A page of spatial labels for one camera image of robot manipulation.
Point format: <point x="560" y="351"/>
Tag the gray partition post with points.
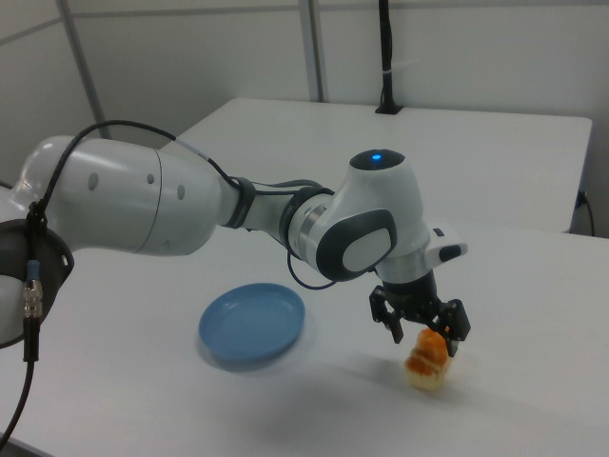
<point x="315" y="47"/>
<point x="83" y="71"/>

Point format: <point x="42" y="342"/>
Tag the blue round plate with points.
<point x="252" y="328"/>

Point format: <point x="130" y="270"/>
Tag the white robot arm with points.
<point x="119" y="200"/>

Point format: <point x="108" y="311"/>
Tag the white side table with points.
<point x="428" y="157"/>

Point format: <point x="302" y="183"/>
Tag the black camera stand pole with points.
<point x="386" y="47"/>

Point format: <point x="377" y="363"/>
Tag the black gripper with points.
<point x="414" y="297"/>

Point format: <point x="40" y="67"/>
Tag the bread slice with orange topping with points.
<point x="426" y="363"/>

